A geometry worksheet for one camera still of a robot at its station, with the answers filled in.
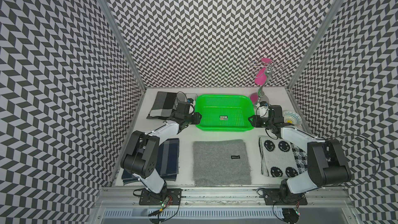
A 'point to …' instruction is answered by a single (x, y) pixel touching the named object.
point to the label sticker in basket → (223, 117)
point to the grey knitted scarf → (221, 163)
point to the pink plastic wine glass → (260, 75)
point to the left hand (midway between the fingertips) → (199, 116)
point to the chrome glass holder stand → (270, 68)
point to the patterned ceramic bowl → (292, 117)
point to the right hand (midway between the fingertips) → (251, 120)
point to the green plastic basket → (224, 112)
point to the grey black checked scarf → (165, 103)
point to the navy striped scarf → (168, 166)
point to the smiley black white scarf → (281, 158)
